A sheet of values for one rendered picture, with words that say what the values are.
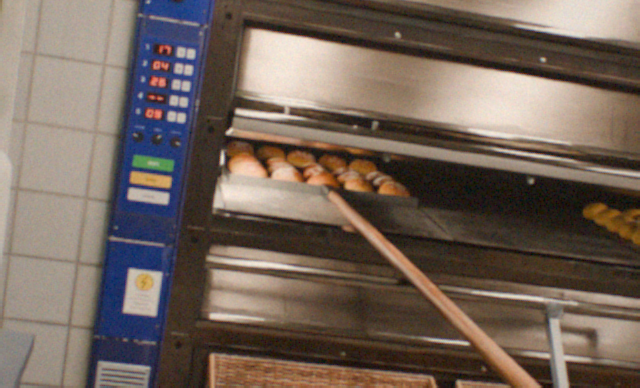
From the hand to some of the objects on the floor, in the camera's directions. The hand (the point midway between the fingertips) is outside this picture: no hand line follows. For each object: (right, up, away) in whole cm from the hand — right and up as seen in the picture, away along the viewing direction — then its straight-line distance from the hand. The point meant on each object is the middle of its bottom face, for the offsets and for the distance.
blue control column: (-113, -146, +232) cm, 296 cm away
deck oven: (-18, -160, +249) cm, 296 cm away
